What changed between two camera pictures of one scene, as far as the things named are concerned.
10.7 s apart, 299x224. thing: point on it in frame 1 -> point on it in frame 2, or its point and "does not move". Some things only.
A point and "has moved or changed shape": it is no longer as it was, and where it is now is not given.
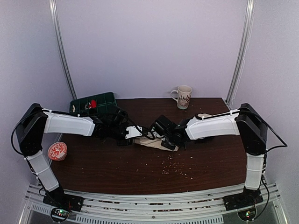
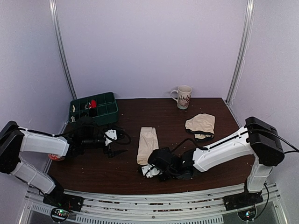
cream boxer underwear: (150, 142) has moved or changed shape
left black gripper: (120, 143) -> (112, 154)
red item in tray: (93, 104) does not move
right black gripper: (169, 146) -> (167, 149)
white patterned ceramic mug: (184, 93) does not move
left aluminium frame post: (52, 5) does not move
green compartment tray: (90, 105) does not move
